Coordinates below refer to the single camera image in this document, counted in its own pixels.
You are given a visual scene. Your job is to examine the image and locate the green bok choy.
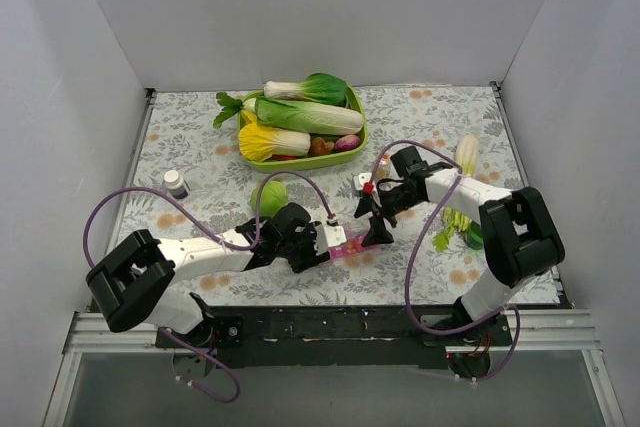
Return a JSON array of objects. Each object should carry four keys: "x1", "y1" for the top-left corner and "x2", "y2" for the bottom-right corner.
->
[{"x1": 263, "y1": 73, "x2": 349, "y2": 106}]

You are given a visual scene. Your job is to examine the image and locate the floral patterned tablecloth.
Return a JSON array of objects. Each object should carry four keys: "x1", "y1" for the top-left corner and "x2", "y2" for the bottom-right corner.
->
[{"x1": 102, "y1": 85, "x2": 539, "y2": 307}]

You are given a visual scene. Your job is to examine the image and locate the round green cabbage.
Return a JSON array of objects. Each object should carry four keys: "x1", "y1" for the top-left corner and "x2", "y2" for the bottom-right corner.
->
[{"x1": 250, "y1": 180, "x2": 289, "y2": 217}]

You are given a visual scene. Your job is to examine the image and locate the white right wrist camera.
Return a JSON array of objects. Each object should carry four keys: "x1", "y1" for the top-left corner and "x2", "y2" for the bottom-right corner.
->
[{"x1": 352, "y1": 172, "x2": 372, "y2": 195}]

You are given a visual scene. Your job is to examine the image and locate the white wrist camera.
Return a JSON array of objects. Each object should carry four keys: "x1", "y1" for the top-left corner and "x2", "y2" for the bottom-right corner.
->
[
  {"x1": 352, "y1": 172, "x2": 372, "y2": 195},
  {"x1": 314, "y1": 217, "x2": 347, "y2": 254}
]

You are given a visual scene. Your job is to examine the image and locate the small white blue pill bottle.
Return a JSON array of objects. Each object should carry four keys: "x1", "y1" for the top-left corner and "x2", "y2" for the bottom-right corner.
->
[{"x1": 163, "y1": 169, "x2": 190, "y2": 200}]

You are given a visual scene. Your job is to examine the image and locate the green glass bottle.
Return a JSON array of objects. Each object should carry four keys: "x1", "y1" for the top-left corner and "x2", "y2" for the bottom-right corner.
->
[{"x1": 464, "y1": 222, "x2": 484, "y2": 250}]

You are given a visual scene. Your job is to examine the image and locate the white radish with leaves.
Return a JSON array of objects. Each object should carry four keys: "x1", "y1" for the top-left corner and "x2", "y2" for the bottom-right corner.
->
[{"x1": 213, "y1": 92, "x2": 256, "y2": 129}]

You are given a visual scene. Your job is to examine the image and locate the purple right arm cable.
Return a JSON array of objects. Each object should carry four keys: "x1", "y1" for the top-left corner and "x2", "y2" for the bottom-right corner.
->
[{"x1": 369, "y1": 140, "x2": 522, "y2": 383}]

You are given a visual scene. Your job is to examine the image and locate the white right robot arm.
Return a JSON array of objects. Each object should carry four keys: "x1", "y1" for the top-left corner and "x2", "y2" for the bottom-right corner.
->
[{"x1": 354, "y1": 140, "x2": 565, "y2": 345}]

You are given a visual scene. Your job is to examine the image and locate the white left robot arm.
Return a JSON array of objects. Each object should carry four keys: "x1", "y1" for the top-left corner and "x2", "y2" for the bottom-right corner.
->
[{"x1": 86, "y1": 202, "x2": 346, "y2": 347}]

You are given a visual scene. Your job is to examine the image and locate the pink weekly pill organizer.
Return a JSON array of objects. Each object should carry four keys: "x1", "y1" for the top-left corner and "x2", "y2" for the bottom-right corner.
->
[{"x1": 329, "y1": 234, "x2": 379, "y2": 261}]

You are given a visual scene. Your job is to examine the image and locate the green napa cabbage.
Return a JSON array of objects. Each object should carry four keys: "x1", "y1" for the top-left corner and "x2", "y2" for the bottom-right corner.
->
[{"x1": 255, "y1": 97, "x2": 364, "y2": 135}]

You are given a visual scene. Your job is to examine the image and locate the clear pill bottle yellow capsules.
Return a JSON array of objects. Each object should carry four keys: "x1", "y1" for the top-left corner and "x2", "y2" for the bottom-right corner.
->
[{"x1": 374, "y1": 154, "x2": 392, "y2": 181}]

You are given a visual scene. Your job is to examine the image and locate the yellow napa cabbage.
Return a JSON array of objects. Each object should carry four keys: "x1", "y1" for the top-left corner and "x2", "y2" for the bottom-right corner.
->
[{"x1": 238, "y1": 111, "x2": 311, "y2": 162}]

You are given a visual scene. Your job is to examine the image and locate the lime green plastic basket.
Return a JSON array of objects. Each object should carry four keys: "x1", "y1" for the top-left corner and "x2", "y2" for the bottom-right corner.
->
[{"x1": 238, "y1": 87, "x2": 368, "y2": 173}]

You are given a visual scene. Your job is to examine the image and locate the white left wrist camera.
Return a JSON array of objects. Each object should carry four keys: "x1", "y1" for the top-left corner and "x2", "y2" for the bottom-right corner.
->
[{"x1": 314, "y1": 217, "x2": 347, "y2": 254}]

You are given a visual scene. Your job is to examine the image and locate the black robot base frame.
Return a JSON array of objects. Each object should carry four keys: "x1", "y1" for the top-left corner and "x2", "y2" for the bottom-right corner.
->
[{"x1": 178, "y1": 306, "x2": 512, "y2": 369}]

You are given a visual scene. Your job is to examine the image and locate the celery stalk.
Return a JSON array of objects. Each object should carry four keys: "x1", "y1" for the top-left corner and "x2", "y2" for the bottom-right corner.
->
[{"x1": 433, "y1": 134, "x2": 480, "y2": 253}]

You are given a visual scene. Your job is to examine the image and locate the purple red onion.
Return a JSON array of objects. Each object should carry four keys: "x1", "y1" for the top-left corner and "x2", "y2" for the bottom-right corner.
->
[{"x1": 333, "y1": 134, "x2": 361, "y2": 153}]

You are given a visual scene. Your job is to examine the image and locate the brown shiitake mushroom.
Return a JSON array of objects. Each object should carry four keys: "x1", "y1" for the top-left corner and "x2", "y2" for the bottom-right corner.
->
[{"x1": 309, "y1": 137, "x2": 334, "y2": 157}]

